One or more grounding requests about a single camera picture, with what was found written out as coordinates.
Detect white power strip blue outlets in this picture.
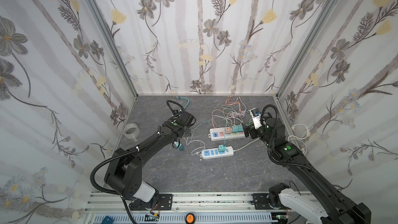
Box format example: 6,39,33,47
201,146,234,159

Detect teal multi-head cable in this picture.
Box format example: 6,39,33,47
175,96,226,147

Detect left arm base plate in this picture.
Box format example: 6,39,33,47
129,194,173,211

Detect clear tape roll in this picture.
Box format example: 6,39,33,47
123,123,141,140

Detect green multi-head charging cable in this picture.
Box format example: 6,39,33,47
239,109,259,125

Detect white cable of long strip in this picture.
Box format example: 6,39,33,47
285,123,311,156

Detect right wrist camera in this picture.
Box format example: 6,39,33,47
250,108,262,129

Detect white six-outlet colourful power strip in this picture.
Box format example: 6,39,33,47
208,127,245,142

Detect pink multi-head cable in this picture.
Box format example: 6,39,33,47
211,95,243,128

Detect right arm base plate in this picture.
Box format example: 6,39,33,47
251,193,289,210

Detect aluminium rail frame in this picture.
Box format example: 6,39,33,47
77,191,347,224

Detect orange emergency button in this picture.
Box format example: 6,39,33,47
185,213,195,224

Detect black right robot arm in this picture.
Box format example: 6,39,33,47
243,118,372,224

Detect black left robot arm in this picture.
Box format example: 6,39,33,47
90,111,196,203

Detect white cable of small strip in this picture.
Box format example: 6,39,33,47
233,138,260,152

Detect white short USB cable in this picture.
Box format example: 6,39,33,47
183,132,206,156

